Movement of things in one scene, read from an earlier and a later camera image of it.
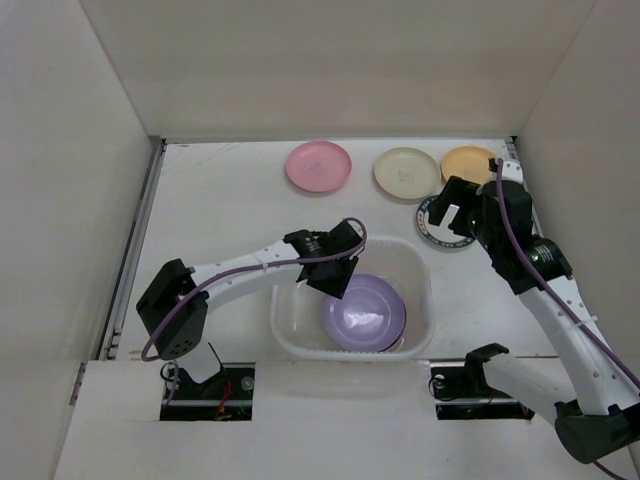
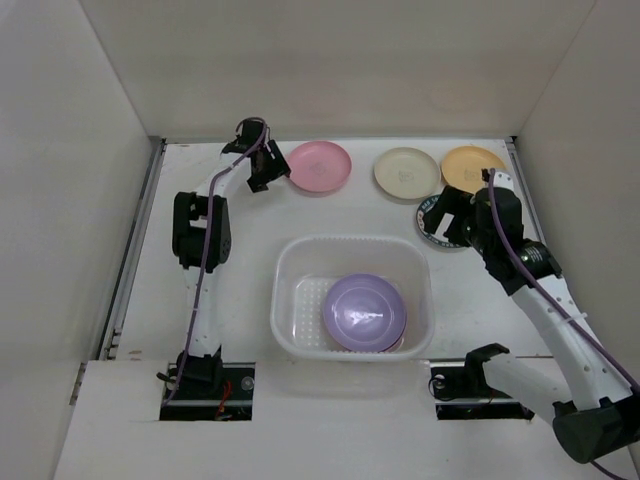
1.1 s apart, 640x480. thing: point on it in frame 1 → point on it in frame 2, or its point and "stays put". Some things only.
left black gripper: (336, 288) → (279, 167)
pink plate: (395, 346) stays put
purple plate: (370, 317) stays put
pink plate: (319, 166) stays put
